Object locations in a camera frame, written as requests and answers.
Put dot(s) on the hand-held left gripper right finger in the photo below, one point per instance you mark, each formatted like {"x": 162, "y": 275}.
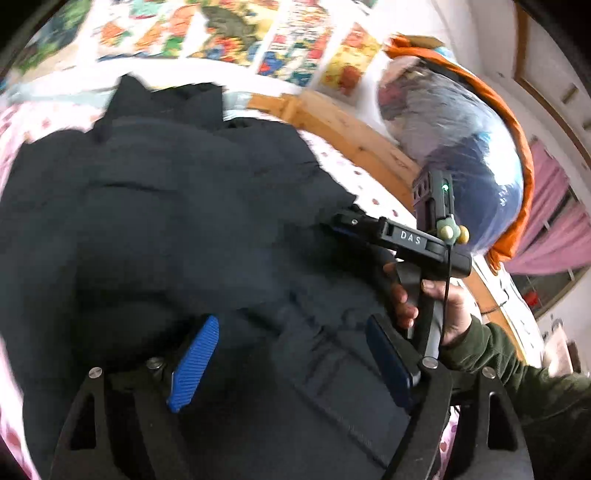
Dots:
{"x": 388, "y": 364}

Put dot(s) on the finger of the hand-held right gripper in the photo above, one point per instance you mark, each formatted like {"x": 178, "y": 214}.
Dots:
{"x": 355, "y": 226}

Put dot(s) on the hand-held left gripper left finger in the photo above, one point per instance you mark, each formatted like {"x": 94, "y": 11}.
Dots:
{"x": 194, "y": 364}

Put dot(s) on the black padded jacket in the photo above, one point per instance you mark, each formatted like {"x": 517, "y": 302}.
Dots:
{"x": 161, "y": 207}

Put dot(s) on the person's right forearm green sleeve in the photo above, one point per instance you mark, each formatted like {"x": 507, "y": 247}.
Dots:
{"x": 531, "y": 392}

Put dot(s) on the person's right hand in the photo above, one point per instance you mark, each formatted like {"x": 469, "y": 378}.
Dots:
{"x": 455, "y": 314}

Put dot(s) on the pink apple print bedsheet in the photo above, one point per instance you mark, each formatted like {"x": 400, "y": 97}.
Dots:
{"x": 351, "y": 170}

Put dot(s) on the clear storage bag orange trim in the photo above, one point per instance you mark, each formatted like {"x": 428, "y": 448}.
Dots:
{"x": 461, "y": 138}

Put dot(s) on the pink curtain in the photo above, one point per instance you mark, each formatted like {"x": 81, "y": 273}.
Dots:
{"x": 549, "y": 217}

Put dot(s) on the light green cloth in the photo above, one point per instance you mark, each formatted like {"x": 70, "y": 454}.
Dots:
{"x": 238, "y": 105}

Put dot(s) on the wooden bed frame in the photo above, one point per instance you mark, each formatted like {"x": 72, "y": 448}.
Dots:
{"x": 351, "y": 134}

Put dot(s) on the row of colourful wall drawings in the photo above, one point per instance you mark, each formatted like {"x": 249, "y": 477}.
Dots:
{"x": 295, "y": 41}

